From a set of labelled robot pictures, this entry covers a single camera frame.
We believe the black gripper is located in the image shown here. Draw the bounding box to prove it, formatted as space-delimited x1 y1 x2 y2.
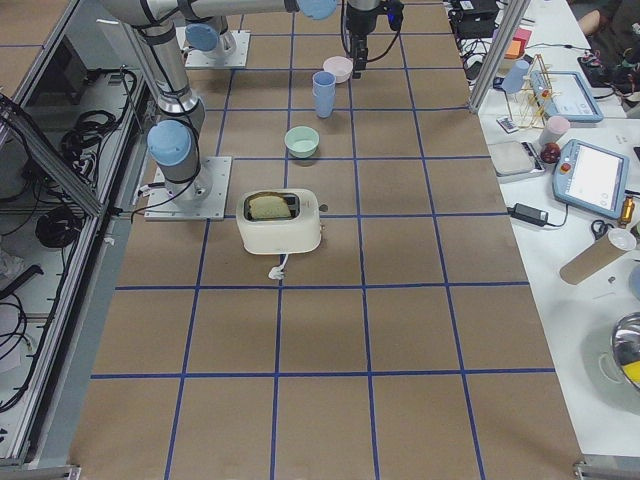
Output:
346 0 404 79

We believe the pink bowl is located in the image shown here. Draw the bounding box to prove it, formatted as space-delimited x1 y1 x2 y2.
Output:
323 56 353 84

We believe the mint green bowl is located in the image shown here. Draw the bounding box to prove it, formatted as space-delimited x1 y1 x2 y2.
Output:
284 126 319 159

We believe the light blue cup on rack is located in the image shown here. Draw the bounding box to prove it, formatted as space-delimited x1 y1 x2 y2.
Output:
501 60 529 94

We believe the toast slice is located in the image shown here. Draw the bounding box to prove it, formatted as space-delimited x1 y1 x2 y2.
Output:
249 195 291 220

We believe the grey scale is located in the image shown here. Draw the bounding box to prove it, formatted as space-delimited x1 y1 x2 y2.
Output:
488 141 545 179

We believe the cream white toaster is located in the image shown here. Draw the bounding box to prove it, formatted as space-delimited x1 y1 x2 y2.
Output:
236 188 321 255

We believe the far teach pendant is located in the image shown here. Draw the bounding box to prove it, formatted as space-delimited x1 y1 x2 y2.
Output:
529 70 604 123

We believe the teach pendant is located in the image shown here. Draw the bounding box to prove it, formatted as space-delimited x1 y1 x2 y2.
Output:
529 70 604 123
552 139 629 219

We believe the pink cup on desk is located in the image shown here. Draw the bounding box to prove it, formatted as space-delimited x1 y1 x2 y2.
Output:
538 115 571 147

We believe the red apple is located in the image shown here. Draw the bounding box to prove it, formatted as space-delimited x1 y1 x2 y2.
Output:
540 142 561 164

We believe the black power adapter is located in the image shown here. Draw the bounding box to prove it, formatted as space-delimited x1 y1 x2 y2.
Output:
507 203 548 227

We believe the near teach pendant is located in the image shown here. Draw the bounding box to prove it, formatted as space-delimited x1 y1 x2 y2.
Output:
552 139 629 219

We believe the cardboard tube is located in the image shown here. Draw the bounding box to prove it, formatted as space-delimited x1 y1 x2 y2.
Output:
559 228 637 285

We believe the steel mixing bowl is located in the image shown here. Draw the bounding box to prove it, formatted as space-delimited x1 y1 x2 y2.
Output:
598 312 639 392

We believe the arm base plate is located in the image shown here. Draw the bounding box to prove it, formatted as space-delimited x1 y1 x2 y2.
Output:
184 30 250 70
144 156 232 221

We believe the aluminium frame post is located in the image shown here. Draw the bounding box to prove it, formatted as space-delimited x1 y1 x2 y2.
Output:
468 0 530 114

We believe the gold wire rack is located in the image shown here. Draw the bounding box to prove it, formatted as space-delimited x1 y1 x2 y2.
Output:
505 54 554 129

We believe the white toaster cord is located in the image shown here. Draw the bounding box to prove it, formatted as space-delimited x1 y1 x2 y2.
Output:
268 253 291 281

